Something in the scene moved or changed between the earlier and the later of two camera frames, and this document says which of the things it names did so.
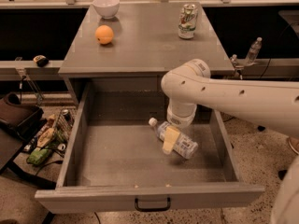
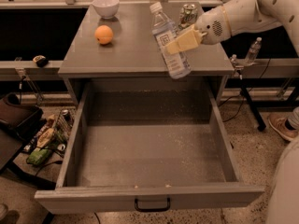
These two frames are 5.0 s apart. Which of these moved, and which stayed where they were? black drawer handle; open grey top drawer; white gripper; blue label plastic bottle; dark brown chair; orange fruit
Moved: white gripper; blue label plastic bottle
Stayed: black drawer handle; dark brown chair; open grey top drawer; orange fruit
